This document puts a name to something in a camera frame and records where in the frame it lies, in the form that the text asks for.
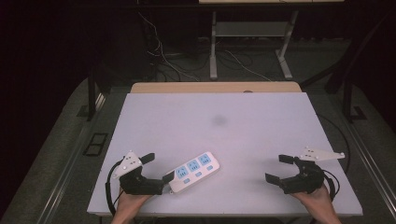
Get black floor socket plate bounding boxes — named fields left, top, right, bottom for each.
left=82, top=133, right=109, bottom=157

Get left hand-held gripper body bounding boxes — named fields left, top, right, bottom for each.
left=111, top=150, right=164, bottom=197

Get black floor cable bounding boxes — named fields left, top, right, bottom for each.
left=317, top=113, right=352, bottom=175

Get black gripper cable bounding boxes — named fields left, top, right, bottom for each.
left=321, top=169, right=341, bottom=202
left=105, top=159, right=125, bottom=217

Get white metal desk frame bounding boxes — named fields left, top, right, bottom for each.
left=209, top=9, right=301, bottom=81

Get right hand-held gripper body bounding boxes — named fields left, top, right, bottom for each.
left=278, top=147, right=347, bottom=196

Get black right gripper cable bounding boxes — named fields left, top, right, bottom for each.
left=321, top=169, right=341, bottom=202

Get metal floor rail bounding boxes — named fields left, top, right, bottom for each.
left=330, top=92, right=396, bottom=216
left=35, top=92, right=108, bottom=224

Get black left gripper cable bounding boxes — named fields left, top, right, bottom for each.
left=105, top=159, right=125, bottom=217

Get white table mat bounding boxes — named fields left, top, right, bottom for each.
left=87, top=91, right=364, bottom=217

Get wooden table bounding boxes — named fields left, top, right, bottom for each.
left=129, top=81, right=303, bottom=94

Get white floor cable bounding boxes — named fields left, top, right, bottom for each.
left=223, top=49, right=273, bottom=82
left=137, top=11, right=200, bottom=82

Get person's left hand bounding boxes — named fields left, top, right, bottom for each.
left=115, top=189, right=153, bottom=219

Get black metal stand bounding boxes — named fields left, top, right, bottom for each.
left=86, top=63, right=108, bottom=122
left=300, top=8, right=396, bottom=123

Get white power strip blue sockets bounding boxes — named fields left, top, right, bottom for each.
left=167, top=151, right=220, bottom=195

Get person's right hand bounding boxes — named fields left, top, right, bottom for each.
left=290, top=184, right=338, bottom=220

